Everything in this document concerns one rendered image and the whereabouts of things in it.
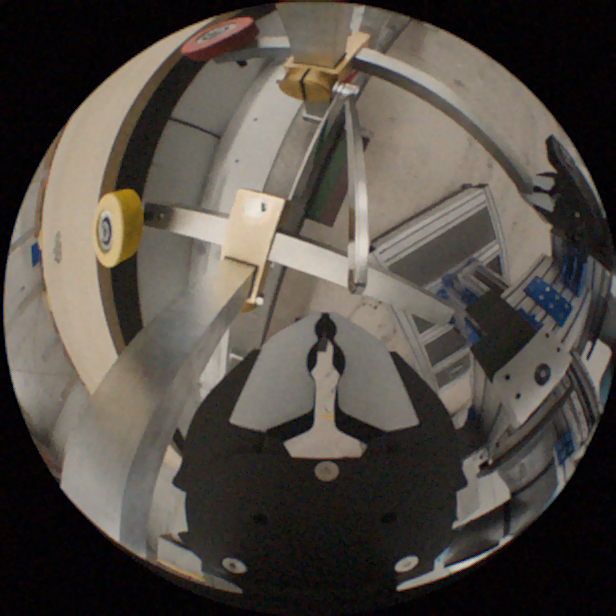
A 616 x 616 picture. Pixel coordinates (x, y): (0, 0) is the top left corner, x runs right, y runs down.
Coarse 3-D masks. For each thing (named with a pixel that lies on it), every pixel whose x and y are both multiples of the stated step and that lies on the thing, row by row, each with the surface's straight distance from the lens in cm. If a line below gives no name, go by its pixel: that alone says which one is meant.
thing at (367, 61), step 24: (240, 48) 29; (264, 48) 27; (288, 48) 26; (384, 72) 25; (408, 72) 25; (432, 96) 25; (456, 96) 27; (456, 120) 27; (480, 120) 28; (480, 144) 30; (504, 144) 30; (504, 168) 32; (528, 192) 34
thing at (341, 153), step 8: (344, 136) 34; (344, 144) 34; (336, 152) 33; (344, 152) 33; (336, 160) 33; (344, 160) 33; (328, 168) 33; (336, 168) 33; (328, 176) 32; (336, 176) 33; (328, 184) 32; (320, 192) 32; (328, 192) 32; (320, 200) 32; (312, 208) 32; (320, 208) 32; (312, 216) 32; (320, 216) 32
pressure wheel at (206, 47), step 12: (228, 24) 30; (240, 24) 28; (252, 24) 27; (204, 36) 30; (216, 36) 27; (228, 36) 25; (240, 36) 26; (252, 36) 27; (192, 48) 27; (204, 48) 26; (216, 48) 26; (228, 48) 26; (204, 60) 28
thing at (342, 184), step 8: (344, 168) 33; (344, 176) 33; (336, 184) 32; (344, 184) 32; (336, 192) 32; (344, 192) 32; (336, 200) 32; (328, 208) 32; (336, 208) 32; (328, 216) 32
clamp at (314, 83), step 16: (352, 48) 24; (288, 64) 21; (304, 64) 21; (336, 64) 21; (352, 64) 25; (288, 80) 20; (304, 80) 20; (320, 80) 20; (336, 80) 21; (304, 96) 23; (320, 96) 21
